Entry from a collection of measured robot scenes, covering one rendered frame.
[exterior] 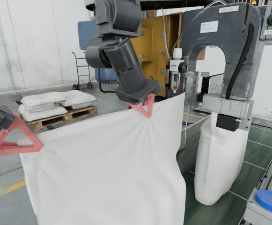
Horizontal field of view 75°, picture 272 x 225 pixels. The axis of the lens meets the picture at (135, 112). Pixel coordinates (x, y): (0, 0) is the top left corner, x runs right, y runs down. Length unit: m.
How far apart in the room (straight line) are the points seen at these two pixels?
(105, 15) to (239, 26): 0.40
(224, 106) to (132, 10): 0.42
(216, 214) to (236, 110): 0.69
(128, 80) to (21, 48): 5.12
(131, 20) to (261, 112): 3.23
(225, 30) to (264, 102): 2.86
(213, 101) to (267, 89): 2.77
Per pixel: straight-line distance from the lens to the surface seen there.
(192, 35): 0.68
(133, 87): 0.39
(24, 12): 5.56
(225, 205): 1.24
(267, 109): 3.46
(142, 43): 0.74
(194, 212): 1.15
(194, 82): 0.70
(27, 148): 0.34
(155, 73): 0.78
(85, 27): 0.68
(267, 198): 0.61
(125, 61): 0.36
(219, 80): 0.85
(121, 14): 0.36
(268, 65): 3.37
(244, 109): 0.63
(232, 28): 0.63
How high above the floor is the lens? 1.21
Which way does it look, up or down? 19 degrees down
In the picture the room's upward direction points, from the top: straight up
